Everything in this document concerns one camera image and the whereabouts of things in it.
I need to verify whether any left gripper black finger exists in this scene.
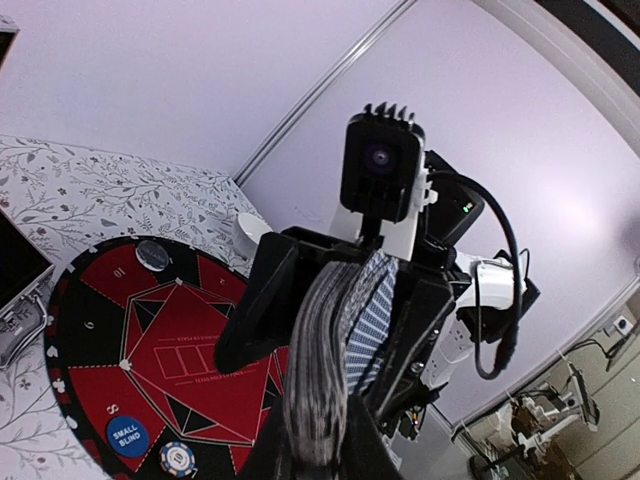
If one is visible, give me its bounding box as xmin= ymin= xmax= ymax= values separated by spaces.
xmin=239 ymin=395 xmax=402 ymax=480

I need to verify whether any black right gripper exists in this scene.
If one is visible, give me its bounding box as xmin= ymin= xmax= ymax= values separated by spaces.
xmin=213 ymin=149 xmax=486 ymax=441

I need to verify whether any poker chip stack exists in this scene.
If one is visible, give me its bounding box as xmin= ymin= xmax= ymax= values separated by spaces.
xmin=159 ymin=441 xmax=196 ymax=478

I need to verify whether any clear dealer button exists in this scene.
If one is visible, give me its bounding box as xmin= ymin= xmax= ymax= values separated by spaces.
xmin=135 ymin=240 xmax=171 ymax=272

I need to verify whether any blue small blind button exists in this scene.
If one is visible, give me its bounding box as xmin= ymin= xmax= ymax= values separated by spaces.
xmin=106 ymin=416 xmax=150 ymax=459

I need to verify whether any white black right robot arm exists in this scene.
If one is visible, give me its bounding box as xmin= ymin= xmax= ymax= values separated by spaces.
xmin=214 ymin=152 xmax=540 ymax=435

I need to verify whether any white ceramic bowl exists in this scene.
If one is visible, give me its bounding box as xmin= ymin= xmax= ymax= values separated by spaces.
xmin=232 ymin=212 xmax=272 ymax=259

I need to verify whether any round red black poker mat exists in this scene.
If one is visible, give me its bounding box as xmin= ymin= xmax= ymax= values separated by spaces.
xmin=44 ymin=237 xmax=288 ymax=479

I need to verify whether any aluminium poker chip case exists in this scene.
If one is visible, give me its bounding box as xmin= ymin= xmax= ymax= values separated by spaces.
xmin=0 ymin=14 xmax=56 ymax=371

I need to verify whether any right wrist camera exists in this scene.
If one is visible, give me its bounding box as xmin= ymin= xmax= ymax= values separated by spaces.
xmin=329 ymin=102 xmax=438 ymax=261

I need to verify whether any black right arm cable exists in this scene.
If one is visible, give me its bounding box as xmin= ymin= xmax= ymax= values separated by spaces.
xmin=427 ymin=172 xmax=524 ymax=381

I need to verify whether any right aluminium frame post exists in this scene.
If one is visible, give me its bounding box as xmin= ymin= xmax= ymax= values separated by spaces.
xmin=233 ymin=0 xmax=417 ymax=187

